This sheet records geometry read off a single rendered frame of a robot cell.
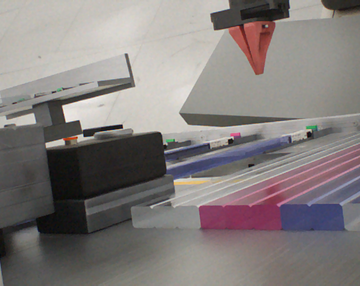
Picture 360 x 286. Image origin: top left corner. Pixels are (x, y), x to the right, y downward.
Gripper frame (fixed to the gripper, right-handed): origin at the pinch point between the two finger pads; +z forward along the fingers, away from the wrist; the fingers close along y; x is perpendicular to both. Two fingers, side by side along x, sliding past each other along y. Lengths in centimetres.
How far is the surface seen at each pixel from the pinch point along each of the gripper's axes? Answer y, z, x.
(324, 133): 12.0, 9.3, -9.0
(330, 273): 32, 7, -62
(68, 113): -145, 5, 105
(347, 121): 14.2, 8.4, -6.2
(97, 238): 19, 7, -59
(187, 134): -10.4, 8.0, -6.0
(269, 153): 12.2, 8.7, -25.2
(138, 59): -117, -12, 124
